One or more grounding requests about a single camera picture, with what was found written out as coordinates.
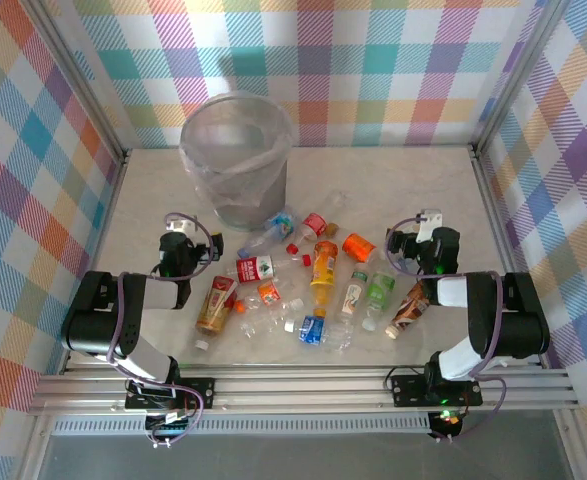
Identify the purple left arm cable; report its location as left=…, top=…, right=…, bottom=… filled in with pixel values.
left=106, top=212, right=213, bottom=449

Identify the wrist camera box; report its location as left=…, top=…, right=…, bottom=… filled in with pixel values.
left=415, top=208, right=444, bottom=245
left=165, top=213, right=198, bottom=234

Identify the orange plastic bottle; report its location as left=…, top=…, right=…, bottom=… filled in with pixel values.
left=341, top=232, right=378, bottom=262

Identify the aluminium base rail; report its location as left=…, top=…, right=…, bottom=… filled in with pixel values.
left=28, top=366, right=580, bottom=417

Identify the small bottle orange label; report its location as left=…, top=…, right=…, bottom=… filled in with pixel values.
left=232, top=279, right=282, bottom=314

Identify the metal mesh waste bin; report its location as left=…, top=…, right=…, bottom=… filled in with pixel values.
left=180, top=91, right=294, bottom=232

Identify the green label plastic bottle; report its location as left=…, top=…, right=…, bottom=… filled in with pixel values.
left=360, top=269, right=398, bottom=332

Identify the slotted grey cable duct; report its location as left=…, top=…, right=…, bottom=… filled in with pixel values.
left=51, top=418, right=433, bottom=436

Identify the small clear unlabelled bottle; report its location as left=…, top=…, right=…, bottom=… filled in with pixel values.
left=322, top=189, right=352, bottom=209

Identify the cream label bottle green cap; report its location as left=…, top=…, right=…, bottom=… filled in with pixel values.
left=336, top=263, right=370, bottom=325

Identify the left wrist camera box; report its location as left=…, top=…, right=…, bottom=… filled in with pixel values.
left=165, top=213, right=198, bottom=234

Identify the red gold tea bottle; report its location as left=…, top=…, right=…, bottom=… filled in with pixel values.
left=194, top=274, right=239, bottom=352

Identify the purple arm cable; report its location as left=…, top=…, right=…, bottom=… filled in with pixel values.
left=384, top=214, right=508, bottom=444
left=106, top=212, right=213, bottom=449

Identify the wired controller board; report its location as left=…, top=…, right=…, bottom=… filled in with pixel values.
left=145, top=410, right=199, bottom=449
left=428, top=407, right=469, bottom=444

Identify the aluminium table side rail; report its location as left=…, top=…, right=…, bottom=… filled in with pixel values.
left=470, top=144, right=549, bottom=369
left=60, top=147, right=132, bottom=376

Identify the aluminium frame post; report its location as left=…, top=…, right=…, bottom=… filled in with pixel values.
left=470, top=0, right=574, bottom=159
left=20, top=0, right=132, bottom=164

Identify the brown coffee drink bottle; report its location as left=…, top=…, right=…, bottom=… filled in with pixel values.
left=385, top=279, right=432, bottom=341

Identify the orange juice bottle yellow label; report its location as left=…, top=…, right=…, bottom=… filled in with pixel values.
left=308, top=239, right=340, bottom=320

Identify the crushed clear bottle white cap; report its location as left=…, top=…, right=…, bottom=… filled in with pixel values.
left=240, top=297, right=305, bottom=342

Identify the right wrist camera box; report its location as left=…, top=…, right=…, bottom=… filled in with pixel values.
left=415, top=208, right=444, bottom=245

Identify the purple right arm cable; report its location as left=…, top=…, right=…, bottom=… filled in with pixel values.
left=384, top=214, right=508, bottom=444

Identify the clear bottle red green label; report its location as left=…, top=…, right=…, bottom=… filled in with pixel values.
left=235, top=253, right=313, bottom=285

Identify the clear bottle blue colourful label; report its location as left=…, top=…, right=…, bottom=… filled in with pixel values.
left=236, top=209, right=298, bottom=259

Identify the clear plastic bin liner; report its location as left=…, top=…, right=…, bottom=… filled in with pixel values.
left=179, top=91, right=294, bottom=211

